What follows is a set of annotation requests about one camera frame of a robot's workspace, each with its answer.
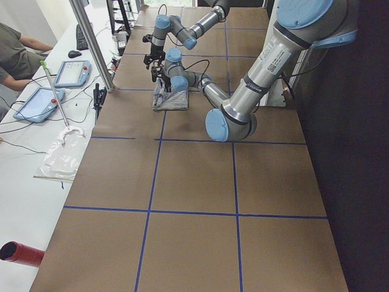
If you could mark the clear plastic bag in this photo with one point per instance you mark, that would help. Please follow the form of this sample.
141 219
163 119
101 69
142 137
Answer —
64 156

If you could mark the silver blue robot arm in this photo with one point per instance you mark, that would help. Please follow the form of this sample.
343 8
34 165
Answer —
299 25
188 27

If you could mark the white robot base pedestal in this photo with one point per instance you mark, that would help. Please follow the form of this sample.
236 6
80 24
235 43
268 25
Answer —
274 97

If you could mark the far blue teach pendant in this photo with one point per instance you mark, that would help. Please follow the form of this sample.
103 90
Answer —
73 74

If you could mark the black computer mouse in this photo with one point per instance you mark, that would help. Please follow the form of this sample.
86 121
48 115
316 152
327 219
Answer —
74 53

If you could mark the seated person in grey shirt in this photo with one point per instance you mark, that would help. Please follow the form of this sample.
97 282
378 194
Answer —
19 58

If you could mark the blue teach pendant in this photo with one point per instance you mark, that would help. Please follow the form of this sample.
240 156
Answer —
73 74
38 107

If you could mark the metal reacher grabber tool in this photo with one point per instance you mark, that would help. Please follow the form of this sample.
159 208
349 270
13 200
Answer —
59 103

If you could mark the black keyboard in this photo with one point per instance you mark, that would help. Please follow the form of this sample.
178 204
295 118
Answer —
81 42

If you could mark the red cylinder tube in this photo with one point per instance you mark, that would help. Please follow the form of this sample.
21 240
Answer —
22 254

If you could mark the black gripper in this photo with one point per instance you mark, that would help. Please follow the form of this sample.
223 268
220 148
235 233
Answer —
165 79
156 50

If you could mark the blue white striped polo shirt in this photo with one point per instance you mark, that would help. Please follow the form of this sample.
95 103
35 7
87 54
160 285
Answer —
164 100

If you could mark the near blue teach pendant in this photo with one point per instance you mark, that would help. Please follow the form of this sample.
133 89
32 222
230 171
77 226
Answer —
38 107

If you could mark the aluminium frame post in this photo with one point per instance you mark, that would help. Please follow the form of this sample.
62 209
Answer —
93 46

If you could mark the black handheld tool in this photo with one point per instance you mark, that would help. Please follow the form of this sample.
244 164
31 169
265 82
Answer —
99 96

